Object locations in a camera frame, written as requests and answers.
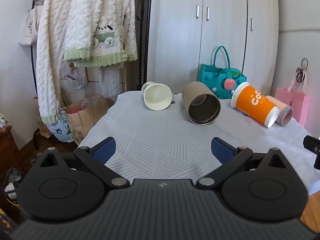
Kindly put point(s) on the white canvas tote bag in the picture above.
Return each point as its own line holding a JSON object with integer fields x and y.
{"x": 28, "y": 30}

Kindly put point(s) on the black coat rack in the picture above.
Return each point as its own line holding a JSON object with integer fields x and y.
{"x": 32, "y": 62}

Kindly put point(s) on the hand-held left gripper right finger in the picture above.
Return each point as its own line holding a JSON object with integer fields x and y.
{"x": 221, "y": 151}

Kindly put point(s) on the white fluffy robe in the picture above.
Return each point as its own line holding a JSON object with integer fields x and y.
{"x": 48, "y": 67}

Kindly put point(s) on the grey patterned tablecloth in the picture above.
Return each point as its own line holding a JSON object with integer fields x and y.
{"x": 155, "y": 137}

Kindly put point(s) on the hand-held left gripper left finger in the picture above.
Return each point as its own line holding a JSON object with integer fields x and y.
{"x": 105, "y": 150}

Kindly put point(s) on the pink gift bag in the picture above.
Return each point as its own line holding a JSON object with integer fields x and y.
{"x": 293, "y": 102}

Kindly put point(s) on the white wardrobe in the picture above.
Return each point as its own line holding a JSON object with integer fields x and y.
{"x": 175, "y": 42}

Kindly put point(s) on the teal felt handbag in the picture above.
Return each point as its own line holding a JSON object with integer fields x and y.
{"x": 212, "y": 80}

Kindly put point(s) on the brown cardboard cup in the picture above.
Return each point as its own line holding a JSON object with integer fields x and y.
{"x": 192, "y": 92}

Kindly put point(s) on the orange paper cup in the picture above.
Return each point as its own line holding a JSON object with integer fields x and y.
{"x": 255, "y": 102}

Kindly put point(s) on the white fluffy pajama pants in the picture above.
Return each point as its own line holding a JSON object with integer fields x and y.
{"x": 110, "y": 80}

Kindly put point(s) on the white paper cup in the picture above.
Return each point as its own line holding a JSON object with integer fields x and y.
{"x": 157, "y": 96}

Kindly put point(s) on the pink paper cup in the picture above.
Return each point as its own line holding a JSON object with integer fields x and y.
{"x": 283, "y": 111}

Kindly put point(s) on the blue patterned plastic bag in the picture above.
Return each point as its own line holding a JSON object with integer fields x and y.
{"x": 58, "y": 128}

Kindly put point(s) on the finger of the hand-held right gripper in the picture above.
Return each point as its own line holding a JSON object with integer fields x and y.
{"x": 311, "y": 143}

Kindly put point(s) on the grey printed garment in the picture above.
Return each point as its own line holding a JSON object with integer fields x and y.
{"x": 75, "y": 77}

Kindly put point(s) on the brown wooden cabinet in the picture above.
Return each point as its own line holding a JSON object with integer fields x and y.
{"x": 7, "y": 150}

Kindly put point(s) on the white pajama top green trim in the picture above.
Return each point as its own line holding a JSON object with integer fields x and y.
{"x": 85, "y": 25}

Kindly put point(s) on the black tripod stand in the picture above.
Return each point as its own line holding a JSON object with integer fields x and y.
{"x": 142, "y": 42}

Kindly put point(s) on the brown paper bag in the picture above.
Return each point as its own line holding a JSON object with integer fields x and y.
{"x": 85, "y": 117}

